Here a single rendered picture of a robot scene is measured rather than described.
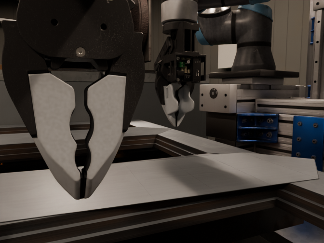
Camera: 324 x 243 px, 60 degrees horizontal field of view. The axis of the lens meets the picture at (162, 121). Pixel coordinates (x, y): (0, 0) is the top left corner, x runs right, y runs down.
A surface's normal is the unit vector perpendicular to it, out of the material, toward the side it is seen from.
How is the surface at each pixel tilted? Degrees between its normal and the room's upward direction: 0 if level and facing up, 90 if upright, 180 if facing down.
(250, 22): 90
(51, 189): 0
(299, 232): 0
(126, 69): 90
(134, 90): 90
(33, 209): 0
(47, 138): 90
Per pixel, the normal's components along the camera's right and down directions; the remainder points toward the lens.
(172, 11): -0.34, 0.11
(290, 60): -0.82, 0.07
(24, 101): 0.40, 0.10
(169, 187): 0.00, -0.99
